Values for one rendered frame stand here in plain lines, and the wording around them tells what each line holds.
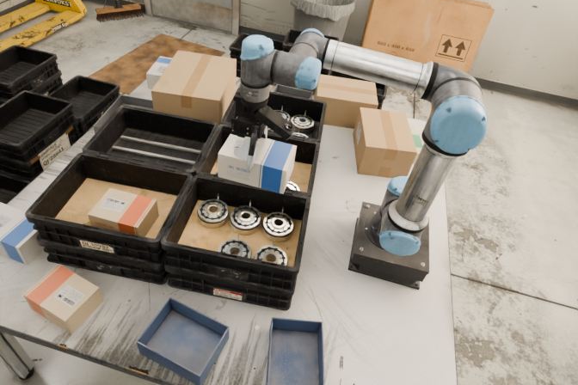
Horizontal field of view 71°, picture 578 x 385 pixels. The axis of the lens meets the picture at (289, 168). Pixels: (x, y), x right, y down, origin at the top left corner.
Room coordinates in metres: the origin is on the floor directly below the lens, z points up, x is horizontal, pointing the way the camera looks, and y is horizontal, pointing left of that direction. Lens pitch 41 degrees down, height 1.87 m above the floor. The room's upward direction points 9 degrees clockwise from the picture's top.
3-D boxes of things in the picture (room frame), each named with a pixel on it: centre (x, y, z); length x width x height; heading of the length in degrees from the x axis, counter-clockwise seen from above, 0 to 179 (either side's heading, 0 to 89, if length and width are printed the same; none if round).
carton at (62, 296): (0.57, 0.59, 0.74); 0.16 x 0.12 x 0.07; 70
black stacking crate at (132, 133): (1.13, 0.50, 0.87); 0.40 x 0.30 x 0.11; 87
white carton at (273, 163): (0.89, 0.09, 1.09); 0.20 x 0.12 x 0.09; 81
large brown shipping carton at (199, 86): (1.66, 0.49, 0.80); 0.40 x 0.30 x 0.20; 1
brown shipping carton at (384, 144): (1.51, -0.41, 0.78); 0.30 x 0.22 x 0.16; 3
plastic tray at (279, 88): (1.79, 0.05, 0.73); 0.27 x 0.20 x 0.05; 173
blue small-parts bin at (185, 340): (0.50, 0.22, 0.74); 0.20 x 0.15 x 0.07; 72
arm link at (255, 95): (0.89, 0.12, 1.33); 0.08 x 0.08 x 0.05
